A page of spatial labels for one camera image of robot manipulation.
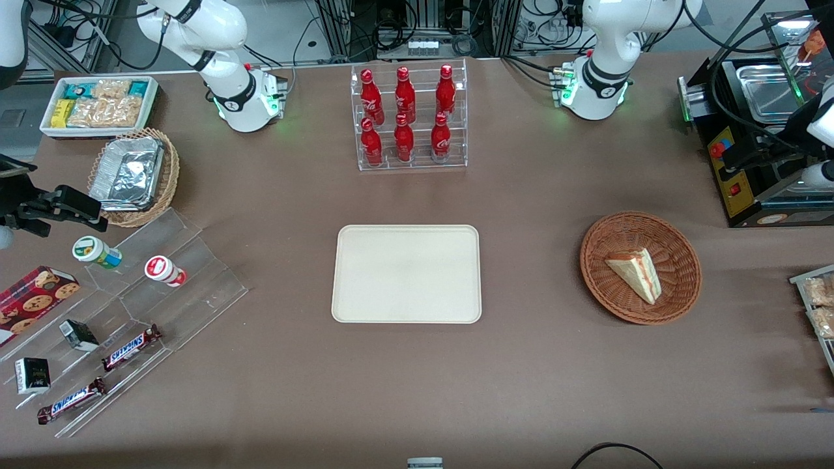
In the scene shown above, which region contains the clear acrylic bottle rack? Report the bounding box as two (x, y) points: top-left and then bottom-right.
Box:
(351, 59), (468, 172)

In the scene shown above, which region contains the black appliance with yellow panel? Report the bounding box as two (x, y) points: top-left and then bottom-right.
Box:
(676, 10), (834, 228)

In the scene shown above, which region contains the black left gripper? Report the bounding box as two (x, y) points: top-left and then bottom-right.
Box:
(724, 104), (824, 172)

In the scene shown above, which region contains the clear acrylic stepped stand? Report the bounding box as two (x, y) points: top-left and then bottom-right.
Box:
(0, 207), (249, 438)

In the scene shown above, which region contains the white rectangular snack bin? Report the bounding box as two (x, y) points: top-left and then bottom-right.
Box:
(39, 76), (160, 139)

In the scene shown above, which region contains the red plaid cookie box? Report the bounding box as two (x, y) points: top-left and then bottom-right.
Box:
(0, 265), (81, 347)

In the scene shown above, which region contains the thin black cable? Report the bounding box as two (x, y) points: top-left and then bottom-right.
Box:
(571, 442), (664, 469)

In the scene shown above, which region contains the red lid yogurt cup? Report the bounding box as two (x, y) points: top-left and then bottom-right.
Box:
(144, 255), (188, 288)

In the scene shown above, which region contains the Snickers chocolate bar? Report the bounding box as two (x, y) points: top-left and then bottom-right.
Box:
(101, 324), (162, 373)
(36, 377), (107, 425)

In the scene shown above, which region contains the red cola bottle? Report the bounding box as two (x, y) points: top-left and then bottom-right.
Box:
(394, 114), (415, 163)
(360, 69), (384, 126)
(435, 64), (456, 121)
(360, 117), (383, 167)
(395, 66), (416, 124)
(431, 112), (452, 162)

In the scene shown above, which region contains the triangular sandwich wedge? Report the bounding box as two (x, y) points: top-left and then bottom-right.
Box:
(605, 248), (663, 306)

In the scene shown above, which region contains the oval light wicker basket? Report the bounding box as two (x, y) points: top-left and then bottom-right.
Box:
(87, 128), (180, 228)

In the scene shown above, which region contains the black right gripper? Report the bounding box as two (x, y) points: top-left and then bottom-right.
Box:
(0, 175), (109, 236)

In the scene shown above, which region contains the tray of wrapped snacks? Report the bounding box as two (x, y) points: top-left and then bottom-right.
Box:
(789, 264), (834, 377)

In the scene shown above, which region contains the round brown wicker basket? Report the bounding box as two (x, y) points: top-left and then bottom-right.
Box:
(580, 211), (702, 326)

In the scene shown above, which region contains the clear bag of pastry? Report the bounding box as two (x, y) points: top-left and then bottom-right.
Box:
(808, 306), (834, 339)
(803, 275), (834, 307)

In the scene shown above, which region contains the cream rectangular plastic tray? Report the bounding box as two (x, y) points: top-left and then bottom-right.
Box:
(331, 225), (482, 324)

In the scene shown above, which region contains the stainless steel tray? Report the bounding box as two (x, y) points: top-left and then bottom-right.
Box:
(736, 62), (805, 124)

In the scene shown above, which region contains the clear bag of crackers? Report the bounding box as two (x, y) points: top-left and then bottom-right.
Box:
(91, 79), (132, 100)
(104, 96), (144, 128)
(67, 98), (108, 128)

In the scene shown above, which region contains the thick black cable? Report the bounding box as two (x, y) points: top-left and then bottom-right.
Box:
(681, 0), (834, 157)

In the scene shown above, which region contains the aluminium foil container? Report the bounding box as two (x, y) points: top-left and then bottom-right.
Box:
(89, 136), (165, 212)

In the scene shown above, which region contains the green lid yogurt cup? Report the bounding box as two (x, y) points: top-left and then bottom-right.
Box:
(72, 236), (122, 270)

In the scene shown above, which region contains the small black carton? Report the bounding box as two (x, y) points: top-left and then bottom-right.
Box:
(59, 319), (100, 352)
(14, 357), (51, 395)

